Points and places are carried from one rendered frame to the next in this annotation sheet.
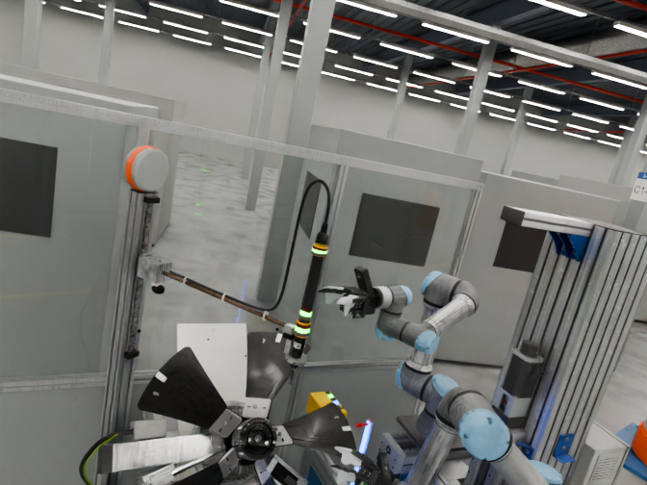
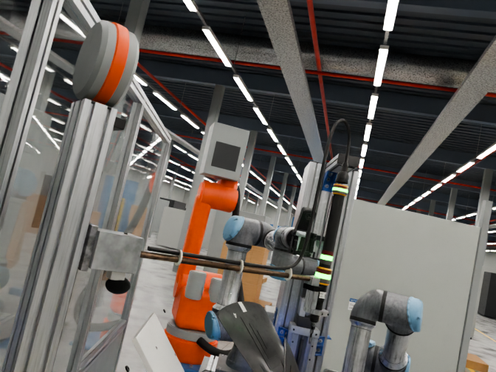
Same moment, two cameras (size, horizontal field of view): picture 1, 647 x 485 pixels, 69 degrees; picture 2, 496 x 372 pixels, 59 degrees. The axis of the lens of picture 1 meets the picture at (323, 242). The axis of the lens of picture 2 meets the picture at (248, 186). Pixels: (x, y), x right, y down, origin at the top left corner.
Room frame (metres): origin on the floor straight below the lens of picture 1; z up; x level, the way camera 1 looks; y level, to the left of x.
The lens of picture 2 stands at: (0.98, 1.23, 1.64)
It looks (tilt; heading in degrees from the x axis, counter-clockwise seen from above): 5 degrees up; 297
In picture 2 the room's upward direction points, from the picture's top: 12 degrees clockwise
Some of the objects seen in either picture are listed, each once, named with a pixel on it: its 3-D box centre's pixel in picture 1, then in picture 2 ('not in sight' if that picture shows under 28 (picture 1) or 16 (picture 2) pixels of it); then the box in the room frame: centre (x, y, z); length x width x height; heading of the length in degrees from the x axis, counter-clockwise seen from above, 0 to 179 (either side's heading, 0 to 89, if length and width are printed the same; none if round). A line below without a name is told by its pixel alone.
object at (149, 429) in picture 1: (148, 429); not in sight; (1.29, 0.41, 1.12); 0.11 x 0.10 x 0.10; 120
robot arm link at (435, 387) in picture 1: (441, 395); not in sight; (1.77, -0.61, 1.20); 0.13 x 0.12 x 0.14; 52
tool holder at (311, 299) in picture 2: (296, 344); (317, 294); (1.33, 0.02, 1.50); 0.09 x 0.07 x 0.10; 65
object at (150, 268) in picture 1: (153, 268); (108, 249); (1.59, 0.57, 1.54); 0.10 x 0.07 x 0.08; 65
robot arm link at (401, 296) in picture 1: (395, 297); (286, 237); (1.56, -0.28, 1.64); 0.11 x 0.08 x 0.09; 130
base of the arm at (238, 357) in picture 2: (435, 420); (244, 354); (1.77, -0.61, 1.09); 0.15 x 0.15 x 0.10
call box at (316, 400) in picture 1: (325, 413); not in sight; (1.76, -0.16, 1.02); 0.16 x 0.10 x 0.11; 30
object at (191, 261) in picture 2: (222, 298); (237, 268); (1.45, 0.28, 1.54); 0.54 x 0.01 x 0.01; 65
